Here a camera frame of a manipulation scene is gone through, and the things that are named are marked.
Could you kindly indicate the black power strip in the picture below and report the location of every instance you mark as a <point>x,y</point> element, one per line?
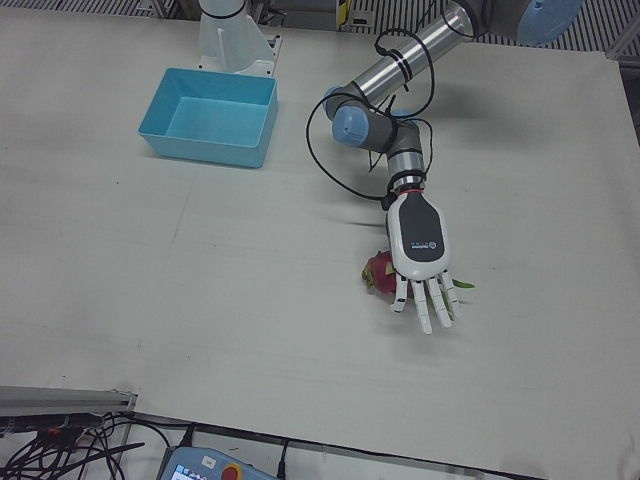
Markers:
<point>30,424</point>

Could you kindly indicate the light blue plastic bin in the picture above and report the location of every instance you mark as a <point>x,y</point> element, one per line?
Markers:
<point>220,120</point>

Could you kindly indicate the blue grey teach pendant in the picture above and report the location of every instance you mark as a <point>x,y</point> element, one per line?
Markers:
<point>210,465</point>

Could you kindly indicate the aluminium profile bar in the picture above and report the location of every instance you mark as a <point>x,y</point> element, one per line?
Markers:
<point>60,397</point>

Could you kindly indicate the pink green dragon fruit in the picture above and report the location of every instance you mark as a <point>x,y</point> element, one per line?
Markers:
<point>377,267</point>

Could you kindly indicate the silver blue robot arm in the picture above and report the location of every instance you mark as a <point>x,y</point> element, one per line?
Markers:
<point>400,65</point>

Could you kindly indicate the yellow black striped marker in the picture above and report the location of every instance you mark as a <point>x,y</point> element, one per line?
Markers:
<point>342,11</point>

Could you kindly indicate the aluminium frame corner post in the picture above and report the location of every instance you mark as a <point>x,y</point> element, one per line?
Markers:
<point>625,40</point>

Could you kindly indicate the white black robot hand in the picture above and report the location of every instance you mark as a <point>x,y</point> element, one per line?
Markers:
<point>417,235</point>

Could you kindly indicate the metal slatted guard panel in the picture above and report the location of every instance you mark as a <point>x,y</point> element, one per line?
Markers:
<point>305,12</point>

